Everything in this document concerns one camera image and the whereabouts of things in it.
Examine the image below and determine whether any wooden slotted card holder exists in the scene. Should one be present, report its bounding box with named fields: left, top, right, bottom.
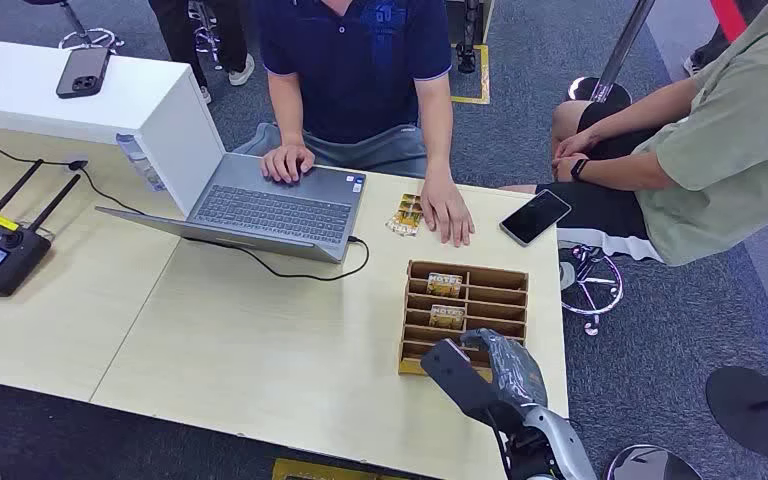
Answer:
left=397, top=259, right=530, bottom=379

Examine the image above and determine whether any yellow hotel key card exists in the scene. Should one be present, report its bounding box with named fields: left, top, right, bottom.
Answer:
left=426, top=271, right=464, bottom=299
left=428, top=303, right=467, bottom=331

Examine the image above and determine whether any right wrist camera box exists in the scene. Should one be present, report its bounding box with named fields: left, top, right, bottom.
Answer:
left=420, top=339, right=501, bottom=429

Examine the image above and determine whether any chrome dome stanchion base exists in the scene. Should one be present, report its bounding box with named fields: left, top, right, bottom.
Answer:
left=605, top=444, right=704, bottom=480

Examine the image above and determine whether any black remote controller with antennas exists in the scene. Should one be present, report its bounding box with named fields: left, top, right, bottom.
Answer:
left=0, top=158, right=84, bottom=299

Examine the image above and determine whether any chrome stanchion post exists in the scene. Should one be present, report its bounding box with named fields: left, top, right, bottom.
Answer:
left=565, top=0, right=658, bottom=115

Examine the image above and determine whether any person's left hand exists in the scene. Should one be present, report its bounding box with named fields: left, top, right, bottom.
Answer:
left=550, top=152, right=581, bottom=184
left=419, top=177, right=477, bottom=249

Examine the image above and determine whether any white counter box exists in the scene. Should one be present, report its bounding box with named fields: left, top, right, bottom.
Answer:
left=0, top=36, right=227, bottom=217

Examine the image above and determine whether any smartphone in dark case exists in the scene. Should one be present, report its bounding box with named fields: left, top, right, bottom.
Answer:
left=55, top=46, right=113, bottom=101

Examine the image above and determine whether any grey laptop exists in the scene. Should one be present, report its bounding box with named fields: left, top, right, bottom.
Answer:
left=95, top=152, right=367, bottom=266

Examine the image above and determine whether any person's right hand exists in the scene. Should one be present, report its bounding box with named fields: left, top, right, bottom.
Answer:
left=553, top=128, right=603, bottom=161
left=260, top=143, right=316, bottom=185

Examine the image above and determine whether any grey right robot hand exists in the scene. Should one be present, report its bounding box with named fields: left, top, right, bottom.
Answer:
left=460, top=329, right=550, bottom=425

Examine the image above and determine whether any red barrier belt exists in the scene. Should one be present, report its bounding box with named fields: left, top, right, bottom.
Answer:
left=709, top=0, right=750, bottom=43

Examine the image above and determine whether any person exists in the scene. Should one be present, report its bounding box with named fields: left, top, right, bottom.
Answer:
left=234, top=0, right=477, bottom=249
left=148, top=0, right=257, bottom=106
left=499, top=0, right=768, bottom=268
left=681, top=0, right=768, bottom=78

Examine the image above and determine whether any black round stanchion base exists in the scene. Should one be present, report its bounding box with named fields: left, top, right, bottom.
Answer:
left=705, top=365, right=768, bottom=459

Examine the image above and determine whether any chrome stool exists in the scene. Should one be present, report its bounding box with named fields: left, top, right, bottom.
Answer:
left=22, top=0, right=126, bottom=55
left=187, top=0, right=224, bottom=72
left=557, top=228, right=665, bottom=338

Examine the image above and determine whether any black equipment stand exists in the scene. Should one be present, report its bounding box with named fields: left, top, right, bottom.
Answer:
left=445, top=0, right=496, bottom=75

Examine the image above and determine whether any stack of hotel cards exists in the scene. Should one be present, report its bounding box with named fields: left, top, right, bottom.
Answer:
left=385, top=193, right=424, bottom=238

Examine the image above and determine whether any black laptop cable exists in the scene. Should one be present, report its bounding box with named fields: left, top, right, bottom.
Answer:
left=0, top=132, right=371, bottom=284

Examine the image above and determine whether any black smartphone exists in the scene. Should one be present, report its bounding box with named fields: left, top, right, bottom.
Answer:
left=499, top=188, right=573, bottom=248

